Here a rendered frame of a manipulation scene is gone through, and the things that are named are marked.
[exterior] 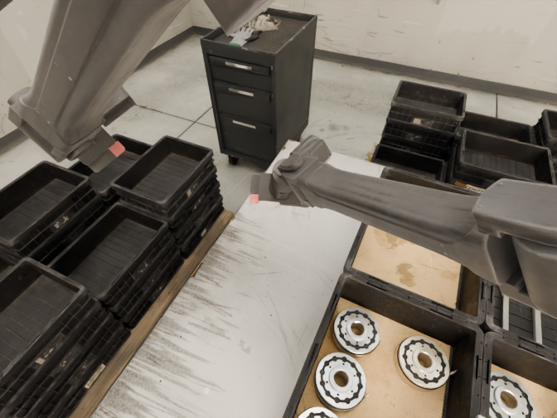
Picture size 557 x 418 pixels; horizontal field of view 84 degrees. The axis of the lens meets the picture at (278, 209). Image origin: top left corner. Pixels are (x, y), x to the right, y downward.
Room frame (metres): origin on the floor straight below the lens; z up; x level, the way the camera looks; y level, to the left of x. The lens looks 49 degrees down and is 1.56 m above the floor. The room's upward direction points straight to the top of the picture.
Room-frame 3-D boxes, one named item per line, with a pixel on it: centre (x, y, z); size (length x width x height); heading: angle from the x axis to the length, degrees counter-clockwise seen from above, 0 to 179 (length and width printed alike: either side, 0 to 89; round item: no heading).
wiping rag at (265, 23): (2.06, 0.09, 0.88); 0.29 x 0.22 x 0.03; 155
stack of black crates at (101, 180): (1.25, 0.89, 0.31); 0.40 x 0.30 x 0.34; 155
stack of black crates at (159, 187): (1.09, 0.53, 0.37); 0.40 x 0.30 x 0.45; 155
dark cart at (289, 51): (1.93, 0.09, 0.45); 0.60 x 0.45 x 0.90; 155
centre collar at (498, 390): (0.11, -0.44, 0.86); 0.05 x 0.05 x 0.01
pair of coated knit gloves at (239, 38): (1.86, 0.21, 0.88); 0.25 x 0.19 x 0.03; 155
